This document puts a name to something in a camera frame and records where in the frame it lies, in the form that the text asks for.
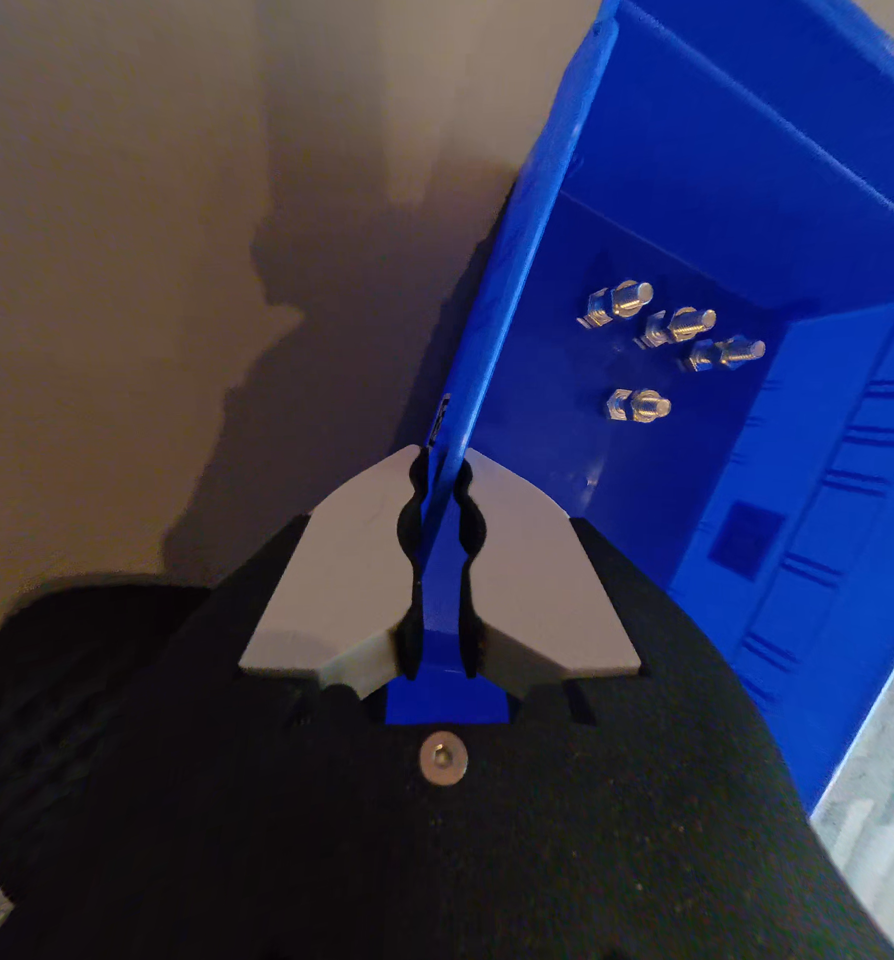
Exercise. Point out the blue plastic bin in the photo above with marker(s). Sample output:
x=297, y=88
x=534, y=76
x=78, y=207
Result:
x=567, y=465

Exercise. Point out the steel hex bolt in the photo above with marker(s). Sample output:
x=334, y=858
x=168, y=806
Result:
x=743, y=351
x=696, y=322
x=653, y=407
x=636, y=296

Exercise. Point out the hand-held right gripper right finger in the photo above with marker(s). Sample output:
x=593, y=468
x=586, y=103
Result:
x=544, y=592

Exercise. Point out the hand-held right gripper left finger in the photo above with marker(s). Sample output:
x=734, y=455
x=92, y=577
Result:
x=334, y=585

